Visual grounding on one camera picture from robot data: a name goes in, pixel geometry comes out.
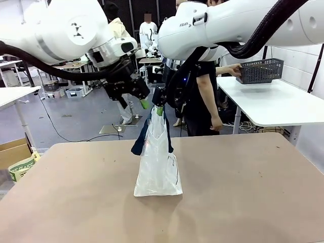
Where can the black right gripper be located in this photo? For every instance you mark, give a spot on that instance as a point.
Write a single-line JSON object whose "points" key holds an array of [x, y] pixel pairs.
{"points": [[183, 86]]}

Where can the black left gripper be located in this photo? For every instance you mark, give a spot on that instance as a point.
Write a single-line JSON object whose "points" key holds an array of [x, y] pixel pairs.
{"points": [[121, 71]]}

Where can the grey plastic basket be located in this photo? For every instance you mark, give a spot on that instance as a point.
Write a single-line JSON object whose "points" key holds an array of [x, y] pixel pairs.
{"points": [[260, 72]]}

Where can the person's right forearm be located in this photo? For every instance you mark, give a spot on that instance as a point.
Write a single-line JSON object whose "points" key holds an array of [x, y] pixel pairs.
{"points": [[206, 96]]}

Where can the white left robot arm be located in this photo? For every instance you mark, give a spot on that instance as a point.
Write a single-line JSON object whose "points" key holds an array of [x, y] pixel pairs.
{"points": [[63, 25]]}

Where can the person's left forearm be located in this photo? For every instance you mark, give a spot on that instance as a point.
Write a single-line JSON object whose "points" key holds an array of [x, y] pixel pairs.
{"points": [[222, 70]]}

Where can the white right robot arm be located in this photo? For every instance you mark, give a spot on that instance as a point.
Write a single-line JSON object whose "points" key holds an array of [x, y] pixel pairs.
{"points": [[227, 22]]}

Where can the person's right hand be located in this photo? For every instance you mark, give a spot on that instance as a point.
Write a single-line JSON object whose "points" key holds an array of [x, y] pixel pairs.
{"points": [[217, 124]]}

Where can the person's left hand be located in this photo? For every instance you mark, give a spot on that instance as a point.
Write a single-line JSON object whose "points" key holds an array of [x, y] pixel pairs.
{"points": [[235, 70]]}

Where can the person in black clothes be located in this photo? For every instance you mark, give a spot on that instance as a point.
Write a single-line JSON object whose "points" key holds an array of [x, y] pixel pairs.
{"points": [[195, 121]]}

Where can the grey floor plate stand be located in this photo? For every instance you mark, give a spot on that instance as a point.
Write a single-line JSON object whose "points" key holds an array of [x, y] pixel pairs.
{"points": [[117, 128]]}

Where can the clear plastic storage bin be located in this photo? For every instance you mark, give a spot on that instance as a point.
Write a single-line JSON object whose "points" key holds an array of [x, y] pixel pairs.
{"points": [[75, 92]]}

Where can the wooden top background desk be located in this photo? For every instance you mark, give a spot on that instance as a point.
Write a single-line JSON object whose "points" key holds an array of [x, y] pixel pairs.
{"points": [[73, 65]]}

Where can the person in cream jacket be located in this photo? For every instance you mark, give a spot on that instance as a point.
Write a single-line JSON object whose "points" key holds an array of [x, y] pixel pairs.
{"points": [[117, 27]]}

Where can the person in white clothes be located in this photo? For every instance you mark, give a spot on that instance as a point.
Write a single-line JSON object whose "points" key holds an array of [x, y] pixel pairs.
{"points": [[148, 30]]}

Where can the large white side table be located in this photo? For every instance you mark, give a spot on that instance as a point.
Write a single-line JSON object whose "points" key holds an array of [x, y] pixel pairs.
{"points": [[273, 106]]}

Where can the small white side table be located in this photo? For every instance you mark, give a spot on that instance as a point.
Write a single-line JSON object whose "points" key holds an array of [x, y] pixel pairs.
{"points": [[12, 95]]}

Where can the brown cardboard box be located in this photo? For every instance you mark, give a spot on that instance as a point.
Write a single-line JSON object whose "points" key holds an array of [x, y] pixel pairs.
{"points": [[12, 152]]}

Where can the green white paper sack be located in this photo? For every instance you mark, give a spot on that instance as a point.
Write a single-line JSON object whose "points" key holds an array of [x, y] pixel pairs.
{"points": [[22, 168]]}

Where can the black slanted pole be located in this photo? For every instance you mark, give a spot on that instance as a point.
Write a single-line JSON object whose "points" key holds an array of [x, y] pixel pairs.
{"points": [[315, 68]]}

